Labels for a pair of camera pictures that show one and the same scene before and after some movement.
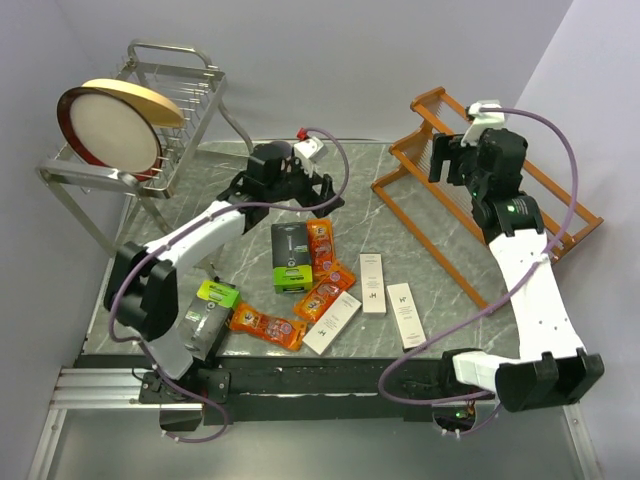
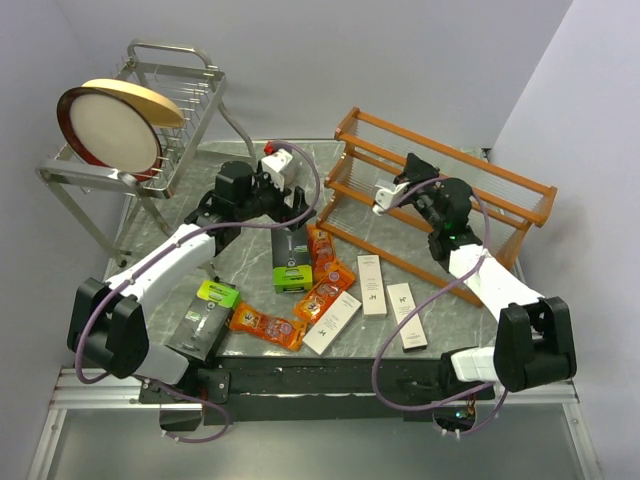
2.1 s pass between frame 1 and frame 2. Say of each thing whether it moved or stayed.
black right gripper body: moved
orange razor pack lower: stayed
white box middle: stayed
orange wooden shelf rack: moved
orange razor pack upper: stayed
